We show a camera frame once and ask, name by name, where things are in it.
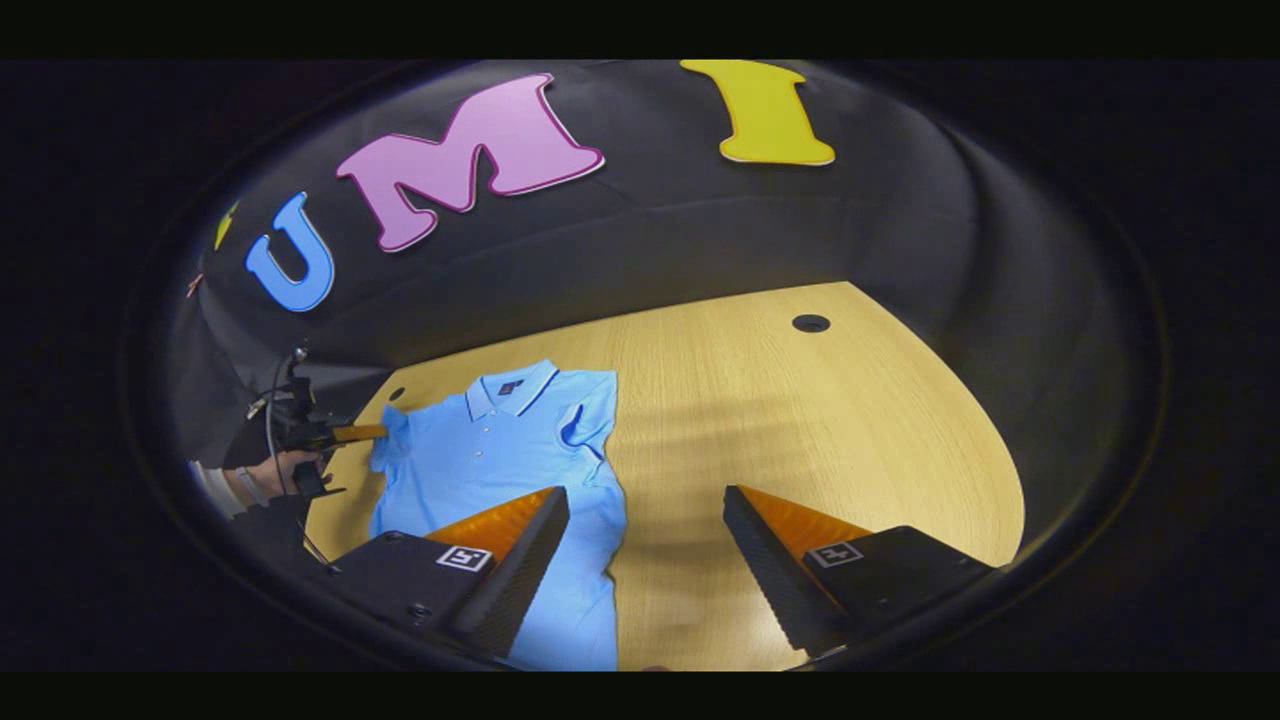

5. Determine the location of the light blue polo T-shirt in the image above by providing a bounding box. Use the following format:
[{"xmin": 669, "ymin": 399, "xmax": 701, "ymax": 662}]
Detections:
[{"xmin": 368, "ymin": 360, "xmax": 629, "ymax": 671}]

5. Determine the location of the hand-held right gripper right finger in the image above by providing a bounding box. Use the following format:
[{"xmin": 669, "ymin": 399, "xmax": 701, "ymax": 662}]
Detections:
[{"xmin": 723, "ymin": 485, "xmax": 1001, "ymax": 659}]

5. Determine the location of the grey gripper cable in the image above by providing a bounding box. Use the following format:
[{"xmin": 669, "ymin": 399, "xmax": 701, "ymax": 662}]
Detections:
[{"xmin": 262, "ymin": 348, "xmax": 307, "ymax": 493}]

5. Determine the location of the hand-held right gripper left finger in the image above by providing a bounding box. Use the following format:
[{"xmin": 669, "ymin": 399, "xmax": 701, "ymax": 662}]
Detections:
[{"xmin": 325, "ymin": 487, "xmax": 571, "ymax": 661}]

